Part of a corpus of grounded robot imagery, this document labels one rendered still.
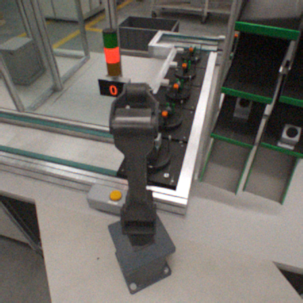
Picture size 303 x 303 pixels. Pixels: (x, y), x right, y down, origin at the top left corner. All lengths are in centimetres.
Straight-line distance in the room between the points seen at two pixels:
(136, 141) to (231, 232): 65
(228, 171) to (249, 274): 35
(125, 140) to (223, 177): 55
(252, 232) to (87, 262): 60
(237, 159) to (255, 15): 47
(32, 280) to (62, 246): 99
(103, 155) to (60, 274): 50
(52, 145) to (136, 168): 79
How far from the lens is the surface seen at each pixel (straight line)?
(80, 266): 91
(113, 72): 93
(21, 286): 194
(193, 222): 96
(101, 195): 91
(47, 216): 104
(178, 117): 118
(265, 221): 104
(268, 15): 66
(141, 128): 39
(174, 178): 92
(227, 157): 90
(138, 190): 52
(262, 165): 92
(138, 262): 67
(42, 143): 125
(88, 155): 112
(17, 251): 206
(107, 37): 89
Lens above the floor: 169
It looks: 45 degrees down
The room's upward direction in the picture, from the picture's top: straight up
